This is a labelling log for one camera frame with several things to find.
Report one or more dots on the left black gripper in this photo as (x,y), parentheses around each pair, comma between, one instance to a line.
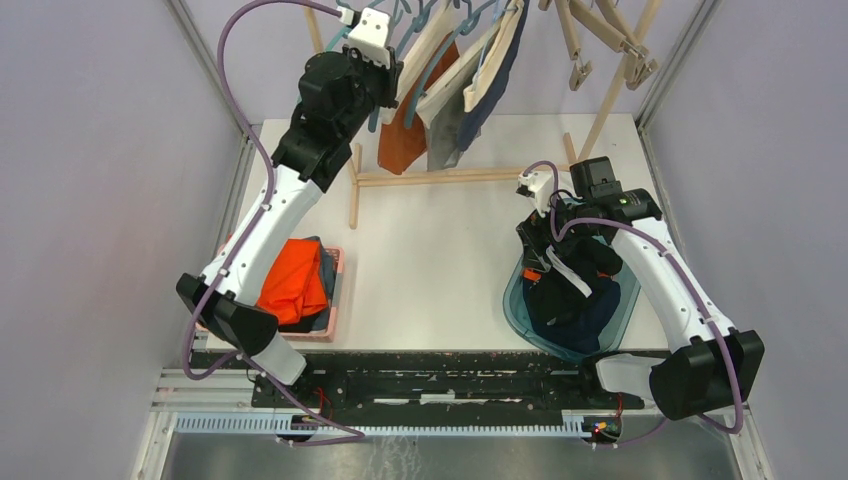
(390,77)

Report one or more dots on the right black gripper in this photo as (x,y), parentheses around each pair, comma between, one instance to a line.
(534,229)

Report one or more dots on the brown orange underwear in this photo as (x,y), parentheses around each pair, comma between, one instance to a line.
(402,134)

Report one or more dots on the black white-band underwear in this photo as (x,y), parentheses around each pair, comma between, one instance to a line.
(578,291)

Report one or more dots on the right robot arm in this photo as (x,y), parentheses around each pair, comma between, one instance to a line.
(710,363)

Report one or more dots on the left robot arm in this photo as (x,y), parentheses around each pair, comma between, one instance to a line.
(338,91)

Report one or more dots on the grey underwear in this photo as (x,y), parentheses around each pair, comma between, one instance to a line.
(441,107)

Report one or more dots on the navy cream-band underwear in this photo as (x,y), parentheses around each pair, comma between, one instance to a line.
(484,106)

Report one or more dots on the navy orange-band underwear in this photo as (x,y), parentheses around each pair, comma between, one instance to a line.
(563,315)

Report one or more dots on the light blue hanger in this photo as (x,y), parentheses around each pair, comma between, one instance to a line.
(493,40)

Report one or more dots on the black garment in tub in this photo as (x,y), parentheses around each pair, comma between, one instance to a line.
(592,258)

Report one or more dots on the teal plastic tub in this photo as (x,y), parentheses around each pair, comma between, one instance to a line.
(612,335)

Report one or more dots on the wooden clothes rack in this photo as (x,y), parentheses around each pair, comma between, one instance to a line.
(360,180)

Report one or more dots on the wooden clip hangers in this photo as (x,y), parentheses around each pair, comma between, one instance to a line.
(605,21)

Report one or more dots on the pink laundry basket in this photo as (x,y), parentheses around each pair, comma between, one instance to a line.
(334,311)

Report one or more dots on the orange garment in basket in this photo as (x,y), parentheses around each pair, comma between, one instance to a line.
(293,288)

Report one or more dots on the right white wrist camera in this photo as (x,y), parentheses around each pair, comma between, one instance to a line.
(537,187)

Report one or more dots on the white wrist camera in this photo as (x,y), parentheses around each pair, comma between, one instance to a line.
(369,34)
(537,187)

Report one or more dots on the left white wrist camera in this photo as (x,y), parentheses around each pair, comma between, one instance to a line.
(369,34)

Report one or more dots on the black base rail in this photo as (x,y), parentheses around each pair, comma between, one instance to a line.
(449,389)

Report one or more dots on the white cable duct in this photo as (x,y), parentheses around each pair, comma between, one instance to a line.
(289,424)

